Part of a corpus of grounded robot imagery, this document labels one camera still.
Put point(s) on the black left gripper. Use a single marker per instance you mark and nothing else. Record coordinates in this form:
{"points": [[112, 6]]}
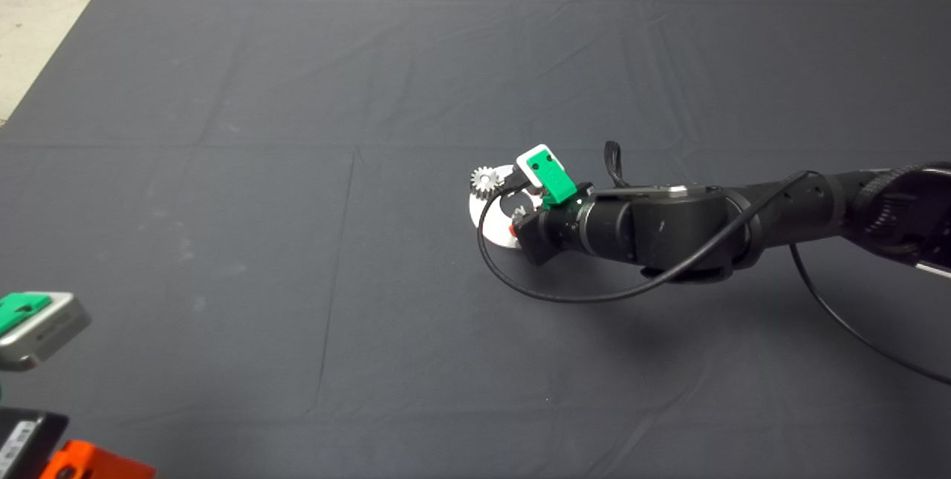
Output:
{"points": [[22, 445]]}

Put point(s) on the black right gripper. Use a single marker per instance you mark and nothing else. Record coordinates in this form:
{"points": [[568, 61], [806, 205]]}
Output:
{"points": [[557, 230]]}

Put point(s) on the small dark steel gear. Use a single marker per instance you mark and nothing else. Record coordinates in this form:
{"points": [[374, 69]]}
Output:
{"points": [[520, 213]]}

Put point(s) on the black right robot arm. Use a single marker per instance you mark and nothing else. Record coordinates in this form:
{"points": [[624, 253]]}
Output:
{"points": [[683, 230]]}

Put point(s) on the small bright steel gear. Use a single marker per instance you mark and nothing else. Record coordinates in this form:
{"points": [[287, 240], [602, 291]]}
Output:
{"points": [[484, 182]]}

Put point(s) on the round metal plate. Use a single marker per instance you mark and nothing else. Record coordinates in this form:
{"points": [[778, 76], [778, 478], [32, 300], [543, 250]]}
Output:
{"points": [[499, 235]]}

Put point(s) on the dark grey table cloth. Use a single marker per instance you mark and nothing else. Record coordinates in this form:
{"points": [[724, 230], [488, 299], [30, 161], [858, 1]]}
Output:
{"points": [[297, 241]]}

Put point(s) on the green right camera mount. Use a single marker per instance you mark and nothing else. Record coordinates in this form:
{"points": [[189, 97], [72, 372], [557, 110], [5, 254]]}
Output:
{"points": [[553, 178]]}

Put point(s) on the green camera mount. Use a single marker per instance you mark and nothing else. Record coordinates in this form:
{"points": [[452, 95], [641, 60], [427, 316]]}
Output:
{"points": [[22, 312], [553, 178]]}

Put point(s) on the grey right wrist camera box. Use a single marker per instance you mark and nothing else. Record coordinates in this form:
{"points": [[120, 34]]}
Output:
{"points": [[526, 163]]}

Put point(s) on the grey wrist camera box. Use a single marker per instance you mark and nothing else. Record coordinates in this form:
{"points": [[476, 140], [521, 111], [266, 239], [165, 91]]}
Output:
{"points": [[526, 163], [56, 330]]}

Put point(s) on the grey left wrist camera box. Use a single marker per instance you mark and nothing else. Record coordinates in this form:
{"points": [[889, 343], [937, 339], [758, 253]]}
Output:
{"points": [[56, 330]]}

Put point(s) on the green left camera mount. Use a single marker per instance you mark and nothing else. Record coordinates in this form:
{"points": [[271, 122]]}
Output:
{"points": [[22, 312]]}

